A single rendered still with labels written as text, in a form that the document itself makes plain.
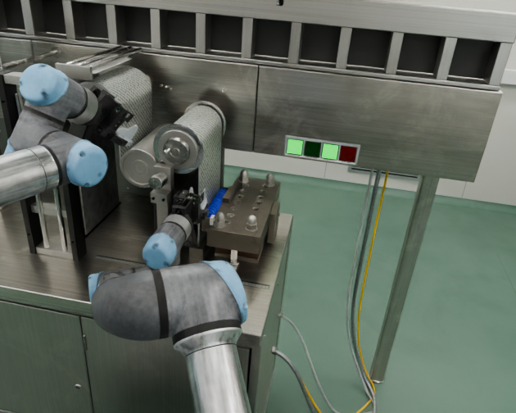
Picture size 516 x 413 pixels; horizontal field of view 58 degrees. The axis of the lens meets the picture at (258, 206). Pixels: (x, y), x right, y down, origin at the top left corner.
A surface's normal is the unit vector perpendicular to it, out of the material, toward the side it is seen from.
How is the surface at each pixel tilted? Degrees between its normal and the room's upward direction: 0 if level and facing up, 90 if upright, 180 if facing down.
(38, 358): 90
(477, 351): 0
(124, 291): 33
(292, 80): 90
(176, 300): 48
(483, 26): 90
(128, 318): 73
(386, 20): 90
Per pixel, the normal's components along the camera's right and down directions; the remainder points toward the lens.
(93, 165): 0.80, 0.33
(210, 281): 0.22, -0.56
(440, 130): -0.19, 0.45
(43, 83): -0.18, -0.10
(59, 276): 0.07, -0.88
